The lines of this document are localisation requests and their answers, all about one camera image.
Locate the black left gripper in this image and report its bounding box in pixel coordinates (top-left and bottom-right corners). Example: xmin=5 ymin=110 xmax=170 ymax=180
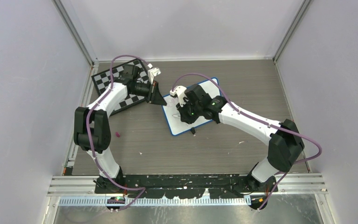
xmin=131 ymin=80 xmax=167 ymax=106

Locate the blue framed whiteboard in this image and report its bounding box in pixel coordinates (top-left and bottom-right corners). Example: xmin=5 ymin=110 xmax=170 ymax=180
xmin=161 ymin=77 xmax=221 ymax=137

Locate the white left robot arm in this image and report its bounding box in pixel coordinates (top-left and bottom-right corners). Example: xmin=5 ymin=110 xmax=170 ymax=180
xmin=74 ymin=64 xmax=167 ymax=193

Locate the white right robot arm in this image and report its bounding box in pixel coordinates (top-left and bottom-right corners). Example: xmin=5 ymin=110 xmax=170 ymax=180
xmin=170 ymin=84 xmax=304 ymax=192

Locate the black white chessboard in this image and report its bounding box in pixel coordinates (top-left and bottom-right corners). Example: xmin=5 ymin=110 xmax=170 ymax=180
xmin=91 ymin=59 xmax=149 ymax=115

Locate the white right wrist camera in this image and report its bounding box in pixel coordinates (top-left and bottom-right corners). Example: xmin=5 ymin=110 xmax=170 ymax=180
xmin=170 ymin=85 xmax=187 ymax=107

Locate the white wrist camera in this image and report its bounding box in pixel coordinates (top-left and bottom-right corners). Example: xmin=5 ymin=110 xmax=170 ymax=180
xmin=147 ymin=63 xmax=161 ymax=84
xmin=170 ymin=85 xmax=187 ymax=107

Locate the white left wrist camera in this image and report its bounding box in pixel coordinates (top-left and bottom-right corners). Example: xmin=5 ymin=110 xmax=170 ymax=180
xmin=147 ymin=63 xmax=161 ymax=84

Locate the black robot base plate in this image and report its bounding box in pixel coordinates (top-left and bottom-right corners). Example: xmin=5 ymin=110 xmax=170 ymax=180
xmin=94 ymin=174 xmax=278 ymax=200

